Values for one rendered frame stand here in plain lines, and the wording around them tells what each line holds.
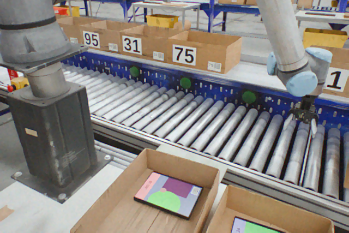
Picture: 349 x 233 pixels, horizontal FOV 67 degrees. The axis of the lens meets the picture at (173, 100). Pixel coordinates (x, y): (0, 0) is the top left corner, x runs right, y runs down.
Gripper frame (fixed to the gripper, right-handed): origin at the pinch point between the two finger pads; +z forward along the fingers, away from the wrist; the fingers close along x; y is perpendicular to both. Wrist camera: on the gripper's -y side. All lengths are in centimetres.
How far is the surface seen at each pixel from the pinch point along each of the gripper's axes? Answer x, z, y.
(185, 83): -67, -1, -21
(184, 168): -31, 0, 46
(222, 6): -205, 4, -451
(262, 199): -4.4, -3.4, 49.3
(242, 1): -165, -7, -455
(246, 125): -23.3, 5.5, -3.4
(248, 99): -27.7, -0.3, -21.2
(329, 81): 7.0, -15.3, -28.9
